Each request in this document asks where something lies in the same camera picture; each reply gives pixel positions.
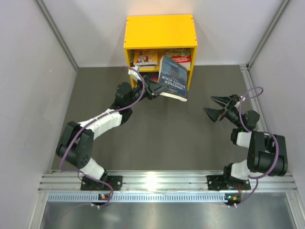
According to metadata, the slotted cable duct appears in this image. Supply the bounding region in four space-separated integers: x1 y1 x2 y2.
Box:
48 193 240 203

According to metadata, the aluminium mounting rail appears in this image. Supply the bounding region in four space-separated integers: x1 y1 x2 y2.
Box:
38 170 297 193

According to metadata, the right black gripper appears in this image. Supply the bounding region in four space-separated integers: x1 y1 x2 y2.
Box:
203 94 244 128

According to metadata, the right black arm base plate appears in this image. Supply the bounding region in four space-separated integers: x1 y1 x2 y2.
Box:
207 175 251 191

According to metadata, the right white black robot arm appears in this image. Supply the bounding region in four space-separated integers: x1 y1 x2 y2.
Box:
203 94 288 191

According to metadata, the red 13-Storey Treehouse book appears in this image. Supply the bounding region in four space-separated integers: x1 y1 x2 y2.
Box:
165 48 191 63

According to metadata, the Roald Dahl Charlie book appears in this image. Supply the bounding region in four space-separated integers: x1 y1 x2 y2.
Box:
132 49 158 66

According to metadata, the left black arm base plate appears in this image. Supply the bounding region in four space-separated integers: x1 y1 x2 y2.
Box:
80 175 123 191

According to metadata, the blue Jane Eyre book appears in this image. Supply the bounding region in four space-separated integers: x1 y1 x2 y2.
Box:
145 72 159 83

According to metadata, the black treehouse book in shelf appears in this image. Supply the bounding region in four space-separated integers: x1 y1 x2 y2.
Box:
131 64 158 70

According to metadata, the dark blue Nineteen Eighty-Four book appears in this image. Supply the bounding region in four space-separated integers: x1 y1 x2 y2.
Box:
158 55 188 102

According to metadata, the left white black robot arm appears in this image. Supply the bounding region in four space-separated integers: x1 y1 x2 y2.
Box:
55 76 169 189

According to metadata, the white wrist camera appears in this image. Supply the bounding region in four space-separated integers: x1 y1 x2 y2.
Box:
234 96 246 108
128 66 141 82

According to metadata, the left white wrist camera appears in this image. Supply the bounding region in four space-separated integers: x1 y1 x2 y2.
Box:
128 66 141 82

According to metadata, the yellow wooden shelf cabinet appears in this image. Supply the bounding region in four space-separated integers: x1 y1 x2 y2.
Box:
123 14 198 89

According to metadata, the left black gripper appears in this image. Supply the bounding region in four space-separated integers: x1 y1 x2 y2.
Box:
126 74 169 107

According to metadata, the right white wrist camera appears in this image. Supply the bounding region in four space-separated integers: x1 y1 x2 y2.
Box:
234 96 246 108

